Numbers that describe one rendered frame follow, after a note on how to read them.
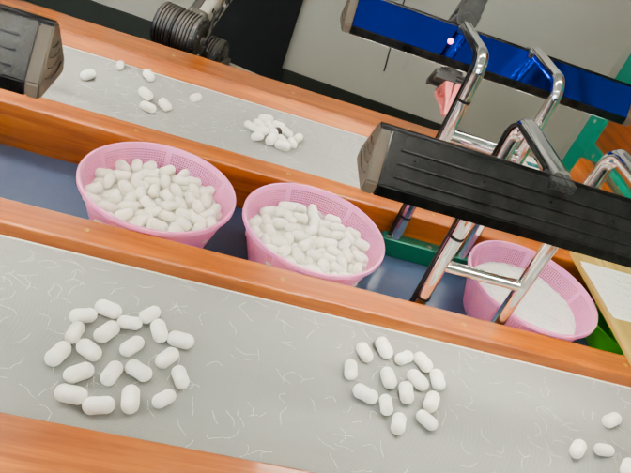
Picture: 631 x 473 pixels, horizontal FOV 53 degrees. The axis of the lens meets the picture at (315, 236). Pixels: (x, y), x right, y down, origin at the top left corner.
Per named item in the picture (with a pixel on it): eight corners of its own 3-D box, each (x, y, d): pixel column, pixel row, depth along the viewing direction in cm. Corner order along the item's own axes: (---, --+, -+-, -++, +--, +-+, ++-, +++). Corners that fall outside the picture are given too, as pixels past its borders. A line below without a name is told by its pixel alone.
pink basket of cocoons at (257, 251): (214, 219, 121) (226, 177, 115) (335, 223, 133) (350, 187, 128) (253, 320, 102) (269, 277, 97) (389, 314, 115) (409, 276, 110)
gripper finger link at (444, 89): (468, 115, 149) (473, 82, 152) (440, 107, 148) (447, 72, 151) (455, 127, 156) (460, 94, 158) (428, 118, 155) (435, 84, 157)
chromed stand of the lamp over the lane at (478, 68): (370, 203, 145) (455, 15, 120) (449, 225, 149) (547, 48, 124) (377, 252, 129) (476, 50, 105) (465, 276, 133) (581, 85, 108)
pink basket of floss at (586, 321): (422, 294, 123) (443, 257, 118) (491, 262, 141) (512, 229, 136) (531, 391, 111) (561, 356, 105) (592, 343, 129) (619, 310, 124)
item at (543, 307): (450, 267, 133) (462, 247, 129) (544, 293, 137) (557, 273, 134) (471, 344, 114) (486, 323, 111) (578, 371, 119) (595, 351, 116)
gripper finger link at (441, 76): (459, 113, 149) (465, 78, 152) (431, 103, 148) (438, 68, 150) (446, 124, 155) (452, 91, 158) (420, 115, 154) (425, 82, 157)
